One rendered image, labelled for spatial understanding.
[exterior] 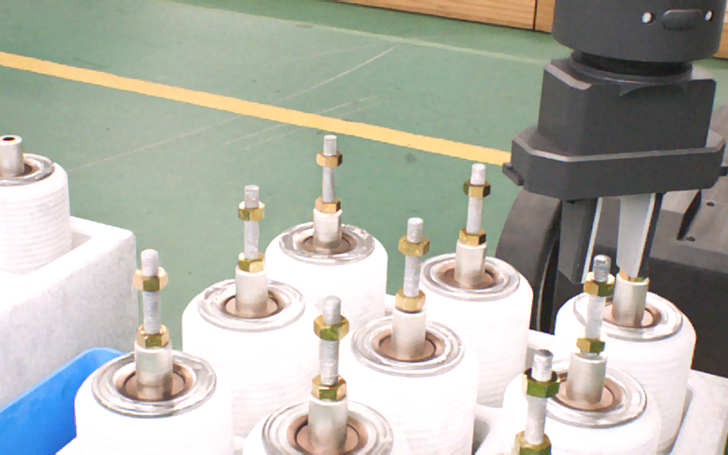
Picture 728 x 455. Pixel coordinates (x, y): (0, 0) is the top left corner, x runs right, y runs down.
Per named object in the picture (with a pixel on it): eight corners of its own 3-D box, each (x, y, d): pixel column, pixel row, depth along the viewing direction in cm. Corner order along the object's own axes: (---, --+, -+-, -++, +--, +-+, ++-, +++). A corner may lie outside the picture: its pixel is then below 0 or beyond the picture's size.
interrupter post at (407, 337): (382, 347, 75) (385, 302, 74) (413, 339, 76) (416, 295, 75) (400, 364, 73) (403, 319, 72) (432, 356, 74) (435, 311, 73)
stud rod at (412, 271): (412, 331, 73) (419, 224, 70) (398, 327, 74) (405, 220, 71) (418, 325, 74) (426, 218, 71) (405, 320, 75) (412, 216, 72)
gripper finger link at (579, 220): (565, 264, 68) (578, 167, 65) (590, 288, 65) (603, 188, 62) (541, 266, 67) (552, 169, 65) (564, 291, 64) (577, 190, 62)
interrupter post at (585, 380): (577, 412, 69) (583, 365, 67) (555, 392, 71) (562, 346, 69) (611, 404, 70) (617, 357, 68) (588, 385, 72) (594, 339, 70)
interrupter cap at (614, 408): (564, 443, 66) (565, 433, 65) (499, 378, 72) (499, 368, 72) (671, 419, 68) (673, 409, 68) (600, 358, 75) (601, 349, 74)
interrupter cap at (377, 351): (330, 337, 76) (330, 328, 76) (426, 315, 79) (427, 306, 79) (385, 392, 70) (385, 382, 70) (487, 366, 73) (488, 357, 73)
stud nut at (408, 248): (418, 259, 71) (419, 247, 70) (395, 253, 71) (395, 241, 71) (432, 248, 72) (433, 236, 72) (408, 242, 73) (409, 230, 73)
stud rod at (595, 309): (579, 364, 70) (594, 253, 67) (596, 366, 70) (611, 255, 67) (578, 371, 69) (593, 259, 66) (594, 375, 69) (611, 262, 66)
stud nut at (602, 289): (585, 281, 68) (587, 268, 68) (614, 285, 68) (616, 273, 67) (582, 295, 66) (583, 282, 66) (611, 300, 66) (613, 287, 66)
